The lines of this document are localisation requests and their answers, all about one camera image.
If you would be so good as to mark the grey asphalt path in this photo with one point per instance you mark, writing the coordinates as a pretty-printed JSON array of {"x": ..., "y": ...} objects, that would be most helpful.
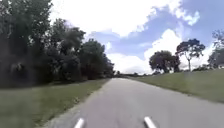
[{"x": 123, "y": 100}]

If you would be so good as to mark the round dark tree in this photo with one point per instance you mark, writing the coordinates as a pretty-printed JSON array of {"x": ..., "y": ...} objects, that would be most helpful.
[{"x": 162, "y": 61}]

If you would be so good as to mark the robot's own part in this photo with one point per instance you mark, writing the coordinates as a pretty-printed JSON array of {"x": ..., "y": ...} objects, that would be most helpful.
[
  {"x": 149, "y": 122},
  {"x": 79, "y": 123}
]

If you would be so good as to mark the dense wood of trees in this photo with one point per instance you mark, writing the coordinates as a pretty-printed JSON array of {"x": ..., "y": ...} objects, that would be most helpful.
[{"x": 36, "y": 53}]

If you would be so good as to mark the tall thin-trunk tree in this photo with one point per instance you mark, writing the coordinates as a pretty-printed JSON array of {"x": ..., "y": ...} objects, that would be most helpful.
[{"x": 190, "y": 48}]

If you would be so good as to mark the grass slope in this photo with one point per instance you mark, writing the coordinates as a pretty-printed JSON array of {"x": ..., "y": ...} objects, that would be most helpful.
[{"x": 193, "y": 83}]

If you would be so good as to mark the grass verge beside wood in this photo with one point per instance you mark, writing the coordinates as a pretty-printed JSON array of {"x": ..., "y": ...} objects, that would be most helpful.
[{"x": 36, "y": 103}]

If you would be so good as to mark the tree at picture edge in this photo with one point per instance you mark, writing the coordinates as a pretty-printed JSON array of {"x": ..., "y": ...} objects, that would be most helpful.
[{"x": 217, "y": 55}]

